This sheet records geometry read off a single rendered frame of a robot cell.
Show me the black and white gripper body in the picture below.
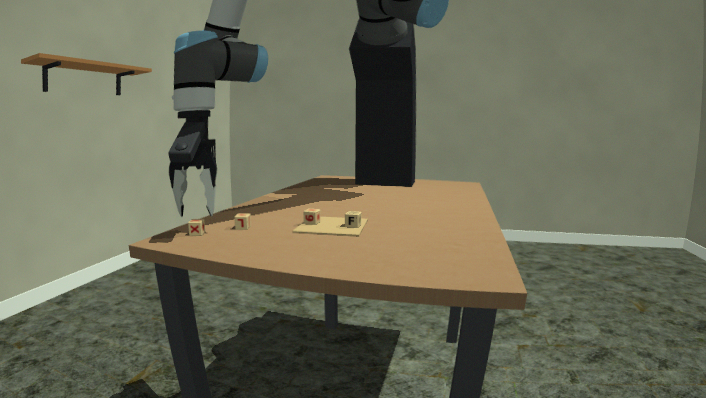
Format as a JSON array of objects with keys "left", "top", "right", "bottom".
[{"left": 177, "top": 110, "right": 216, "bottom": 170}]

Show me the pale yellow mat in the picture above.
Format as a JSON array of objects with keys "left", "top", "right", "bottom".
[{"left": 293, "top": 217, "right": 368, "bottom": 236}]

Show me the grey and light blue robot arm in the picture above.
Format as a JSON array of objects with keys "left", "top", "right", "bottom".
[{"left": 168, "top": 0, "right": 449, "bottom": 163}]

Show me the cream block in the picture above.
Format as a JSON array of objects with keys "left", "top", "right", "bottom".
[
  {"left": 303, "top": 209, "right": 320, "bottom": 225},
  {"left": 345, "top": 211, "right": 361, "bottom": 228},
  {"left": 188, "top": 219, "right": 205, "bottom": 236},
  {"left": 235, "top": 214, "right": 251, "bottom": 230}
]

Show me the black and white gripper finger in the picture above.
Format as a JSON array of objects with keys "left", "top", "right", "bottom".
[
  {"left": 200, "top": 152, "right": 217, "bottom": 217},
  {"left": 169, "top": 162, "right": 187, "bottom": 217}
]

